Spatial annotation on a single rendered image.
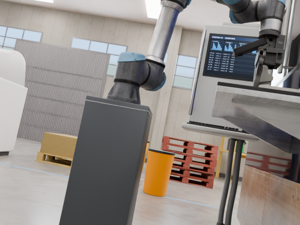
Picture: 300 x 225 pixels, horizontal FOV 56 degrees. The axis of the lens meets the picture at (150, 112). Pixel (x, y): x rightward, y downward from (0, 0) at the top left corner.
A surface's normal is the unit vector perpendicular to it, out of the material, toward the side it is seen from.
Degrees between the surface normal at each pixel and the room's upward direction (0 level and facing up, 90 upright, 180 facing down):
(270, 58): 90
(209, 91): 90
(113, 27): 90
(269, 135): 90
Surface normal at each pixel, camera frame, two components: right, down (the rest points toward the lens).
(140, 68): 0.78, 0.09
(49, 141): -0.05, -0.11
